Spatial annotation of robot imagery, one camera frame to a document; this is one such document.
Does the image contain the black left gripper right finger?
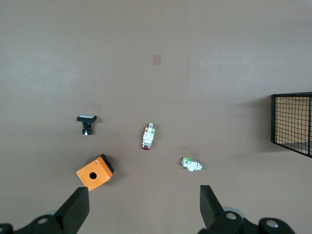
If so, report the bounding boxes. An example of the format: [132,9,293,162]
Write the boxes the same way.
[198,185,297,234]

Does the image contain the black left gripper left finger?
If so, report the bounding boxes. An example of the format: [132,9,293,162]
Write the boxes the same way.
[0,186,90,234]

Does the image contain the red push button white body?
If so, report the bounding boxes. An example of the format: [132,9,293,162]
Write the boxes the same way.
[141,122,156,151]

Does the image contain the green push button white body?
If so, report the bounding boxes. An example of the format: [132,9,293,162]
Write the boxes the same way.
[181,156,205,173]

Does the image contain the black square push button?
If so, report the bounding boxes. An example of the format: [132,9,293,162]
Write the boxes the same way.
[77,114,98,137]

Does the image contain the orange push button enclosure box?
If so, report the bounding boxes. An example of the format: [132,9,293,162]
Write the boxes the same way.
[76,154,115,192]

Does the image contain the black wire mesh basket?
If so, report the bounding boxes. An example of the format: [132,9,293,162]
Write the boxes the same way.
[271,91,312,158]

